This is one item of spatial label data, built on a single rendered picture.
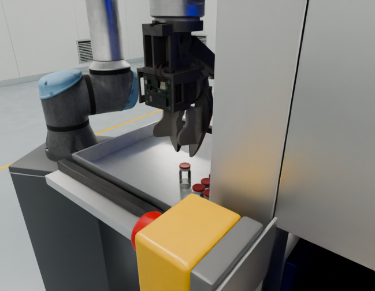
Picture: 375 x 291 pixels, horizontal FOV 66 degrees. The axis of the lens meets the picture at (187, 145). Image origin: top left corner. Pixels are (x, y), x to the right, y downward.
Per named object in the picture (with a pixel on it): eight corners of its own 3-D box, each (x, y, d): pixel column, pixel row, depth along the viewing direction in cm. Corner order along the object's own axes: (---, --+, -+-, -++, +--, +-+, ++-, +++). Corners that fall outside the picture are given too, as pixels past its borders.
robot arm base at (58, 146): (34, 159, 83) (26, 126, 78) (65, 138, 96) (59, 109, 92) (83, 164, 80) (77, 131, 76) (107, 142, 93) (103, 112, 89)
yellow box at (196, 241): (255, 287, 26) (264, 223, 22) (208, 357, 20) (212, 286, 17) (188, 247, 30) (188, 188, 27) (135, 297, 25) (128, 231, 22)
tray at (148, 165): (284, 172, 59) (286, 157, 57) (210, 246, 40) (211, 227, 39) (162, 131, 78) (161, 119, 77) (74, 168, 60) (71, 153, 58)
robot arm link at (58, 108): (43, 116, 86) (33, 70, 80) (90, 109, 92) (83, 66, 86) (46, 130, 76) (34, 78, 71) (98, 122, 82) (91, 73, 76)
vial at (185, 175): (193, 186, 54) (193, 165, 52) (185, 191, 52) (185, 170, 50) (184, 182, 55) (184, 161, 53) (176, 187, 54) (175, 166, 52)
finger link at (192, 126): (172, 167, 46) (165, 110, 43) (195, 153, 51) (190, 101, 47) (187, 171, 44) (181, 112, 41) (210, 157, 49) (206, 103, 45)
